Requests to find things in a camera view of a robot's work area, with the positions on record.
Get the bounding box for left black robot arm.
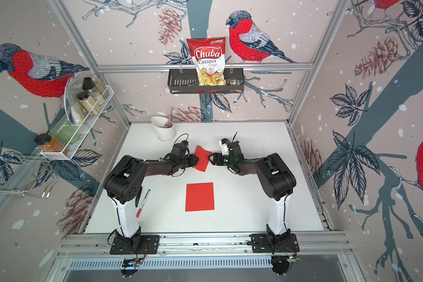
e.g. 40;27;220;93
103;141;199;255

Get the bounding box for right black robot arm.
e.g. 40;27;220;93
208;139;297;252

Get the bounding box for white utensil cup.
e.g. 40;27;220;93
150;116;176;142

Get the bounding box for red marker pen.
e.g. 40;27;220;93
136;189;151;218

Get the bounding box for Chuba cassava chips bag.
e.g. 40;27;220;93
187;38;226;86

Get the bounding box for black-lid spice jar lower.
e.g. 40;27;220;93
77;92;101;115

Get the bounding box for black-lid spice jar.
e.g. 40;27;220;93
82;77;109;99
77;92;101;115

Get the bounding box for black-lid spice jar upper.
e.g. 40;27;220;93
82;77;109;99

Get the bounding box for green contents glass jar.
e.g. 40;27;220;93
49;120;80;145

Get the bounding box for orange spice jar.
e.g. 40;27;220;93
34;133;68;154

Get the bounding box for black wire wall basket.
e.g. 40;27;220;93
168;68;244;94

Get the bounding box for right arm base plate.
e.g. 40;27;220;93
250;233;300;253

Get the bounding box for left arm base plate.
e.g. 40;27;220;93
109;234;160;256

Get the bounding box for white wire spice rack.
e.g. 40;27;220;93
42;71;114;161

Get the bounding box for aluminium mounting rail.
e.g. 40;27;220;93
46;231;365;282

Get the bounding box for chrome wire hook rack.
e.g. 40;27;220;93
0;151;59;199

